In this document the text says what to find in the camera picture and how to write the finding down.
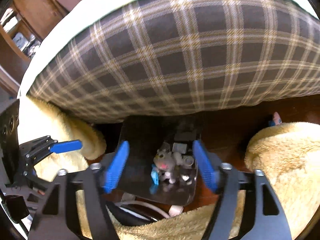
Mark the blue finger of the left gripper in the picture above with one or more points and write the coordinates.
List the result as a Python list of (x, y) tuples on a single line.
[(67, 146)]

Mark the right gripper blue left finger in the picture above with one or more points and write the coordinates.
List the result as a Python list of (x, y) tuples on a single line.
[(115, 168)]

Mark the wooden shelf cabinet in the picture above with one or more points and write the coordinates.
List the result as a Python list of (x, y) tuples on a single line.
[(34, 20)]

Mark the pink toy figure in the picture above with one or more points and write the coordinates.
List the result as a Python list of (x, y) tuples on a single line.
[(276, 120)]

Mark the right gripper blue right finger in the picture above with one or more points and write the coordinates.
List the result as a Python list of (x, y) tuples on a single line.
[(209, 166)]

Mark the brown plaid trousers leg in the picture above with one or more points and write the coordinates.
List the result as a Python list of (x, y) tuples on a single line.
[(177, 57)]

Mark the grey plush toy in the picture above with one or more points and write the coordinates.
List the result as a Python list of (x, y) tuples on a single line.
[(167, 163)]

